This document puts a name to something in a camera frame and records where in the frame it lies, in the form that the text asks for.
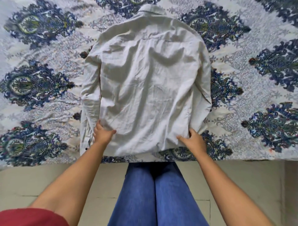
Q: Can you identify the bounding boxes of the person's left hand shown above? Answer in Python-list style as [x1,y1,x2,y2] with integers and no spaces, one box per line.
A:
[93,120,117,147]

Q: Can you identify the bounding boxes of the person's right forearm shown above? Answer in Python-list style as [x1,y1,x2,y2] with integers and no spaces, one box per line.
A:
[196,151,274,226]

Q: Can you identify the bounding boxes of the white long-sleeved shirt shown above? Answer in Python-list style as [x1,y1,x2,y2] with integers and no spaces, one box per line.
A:
[79,4,213,163]

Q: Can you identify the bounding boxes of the blue jeans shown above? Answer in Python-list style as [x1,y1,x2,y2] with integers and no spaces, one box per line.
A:
[107,162,210,226]

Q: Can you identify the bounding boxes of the person's right hand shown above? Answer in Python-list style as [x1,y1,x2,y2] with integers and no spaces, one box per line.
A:
[176,127,208,159]

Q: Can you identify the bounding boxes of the bed with blue patterned sheet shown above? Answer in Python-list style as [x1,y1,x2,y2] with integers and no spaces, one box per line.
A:
[0,0,298,167]

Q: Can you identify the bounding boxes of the person's left forearm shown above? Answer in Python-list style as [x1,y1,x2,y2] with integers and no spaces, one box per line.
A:
[29,139,105,226]

